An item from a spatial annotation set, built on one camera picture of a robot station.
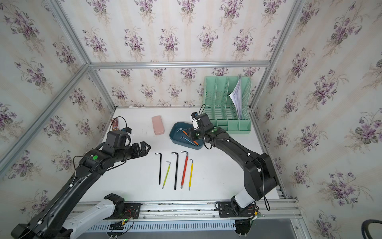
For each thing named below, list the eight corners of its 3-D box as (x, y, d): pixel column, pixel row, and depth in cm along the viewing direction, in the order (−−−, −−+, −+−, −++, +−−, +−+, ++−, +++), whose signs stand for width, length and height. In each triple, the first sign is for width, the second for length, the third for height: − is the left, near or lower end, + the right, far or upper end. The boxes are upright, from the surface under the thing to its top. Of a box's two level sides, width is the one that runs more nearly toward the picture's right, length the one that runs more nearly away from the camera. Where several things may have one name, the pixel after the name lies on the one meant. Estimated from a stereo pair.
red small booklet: (114, 134, 109) (112, 130, 105) (114, 123, 116) (111, 119, 112) (120, 132, 110) (117, 128, 106) (119, 122, 117) (117, 117, 113)
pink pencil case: (155, 136, 105) (155, 134, 103) (151, 118, 116) (151, 116, 114) (165, 133, 106) (165, 131, 105) (160, 116, 117) (160, 114, 116)
